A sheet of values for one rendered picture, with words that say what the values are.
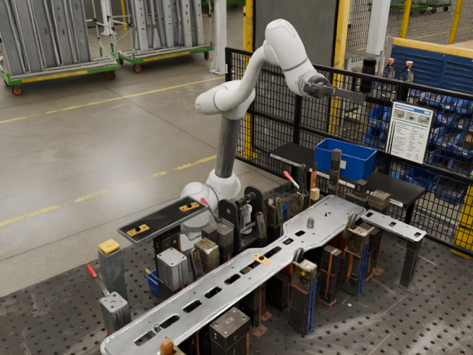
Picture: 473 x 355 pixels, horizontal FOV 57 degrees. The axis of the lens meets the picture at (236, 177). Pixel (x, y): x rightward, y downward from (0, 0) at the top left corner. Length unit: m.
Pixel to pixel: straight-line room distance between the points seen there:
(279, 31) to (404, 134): 1.09
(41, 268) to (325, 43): 2.90
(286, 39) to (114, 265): 1.04
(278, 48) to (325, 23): 2.33
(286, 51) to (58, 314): 1.49
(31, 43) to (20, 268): 5.17
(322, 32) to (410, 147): 1.78
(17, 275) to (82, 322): 1.63
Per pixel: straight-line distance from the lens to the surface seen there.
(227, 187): 2.42
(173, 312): 1.64
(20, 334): 2.17
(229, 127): 2.22
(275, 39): 1.60
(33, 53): 8.30
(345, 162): 2.44
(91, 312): 2.16
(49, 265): 3.71
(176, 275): 1.70
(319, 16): 3.95
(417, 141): 2.42
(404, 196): 2.37
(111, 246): 1.72
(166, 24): 9.58
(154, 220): 1.83
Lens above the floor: 2.15
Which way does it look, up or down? 28 degrees down
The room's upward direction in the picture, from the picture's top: straight up
